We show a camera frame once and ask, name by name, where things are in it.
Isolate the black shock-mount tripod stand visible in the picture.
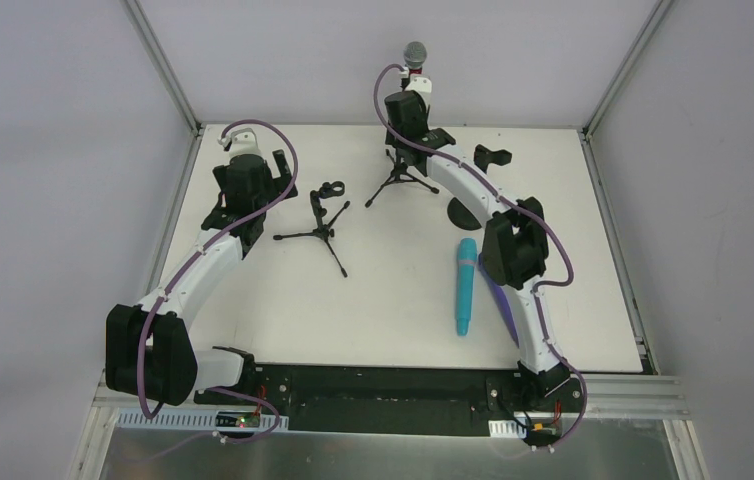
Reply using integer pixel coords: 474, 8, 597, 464
364, 148, 440, 208

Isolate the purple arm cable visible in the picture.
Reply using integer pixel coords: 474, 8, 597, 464
373, 64, 589, 455
136, 119, 300, 445

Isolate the black clip tripod stand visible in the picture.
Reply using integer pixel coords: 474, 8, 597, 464
273, 181, 351, 278

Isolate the left circuit board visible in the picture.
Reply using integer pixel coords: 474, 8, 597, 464
215, 411, 261, 429

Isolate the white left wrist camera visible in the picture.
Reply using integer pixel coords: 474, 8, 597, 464
218, 128, 262, 160

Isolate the red glitter microphone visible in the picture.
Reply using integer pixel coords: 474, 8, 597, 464
403, 41, 428, 74

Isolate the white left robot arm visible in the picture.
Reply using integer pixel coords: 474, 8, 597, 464
105, 149, 297, 405

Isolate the right circuit board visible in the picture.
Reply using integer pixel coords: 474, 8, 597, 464
525, 429, 560, 447

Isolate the black round-base mic stand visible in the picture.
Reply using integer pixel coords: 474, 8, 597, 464
447, 144, 512, 231

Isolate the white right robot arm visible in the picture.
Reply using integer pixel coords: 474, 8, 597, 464
377, 90, 572, 397

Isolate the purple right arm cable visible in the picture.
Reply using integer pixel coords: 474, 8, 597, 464
373, 64, 589, 455

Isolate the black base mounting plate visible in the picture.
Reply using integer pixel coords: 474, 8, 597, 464
192, 362, 587, 437

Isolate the circuit board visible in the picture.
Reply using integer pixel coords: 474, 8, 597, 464
525, 429, 560, 447
215, 411, 261, 429

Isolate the purple microphone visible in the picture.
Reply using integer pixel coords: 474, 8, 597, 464
478, 254, 520, 347

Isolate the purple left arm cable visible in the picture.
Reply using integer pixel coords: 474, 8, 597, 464
136, 119, 300, 445

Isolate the teal microphone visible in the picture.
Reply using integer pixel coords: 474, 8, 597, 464
454, 237, 477, 337

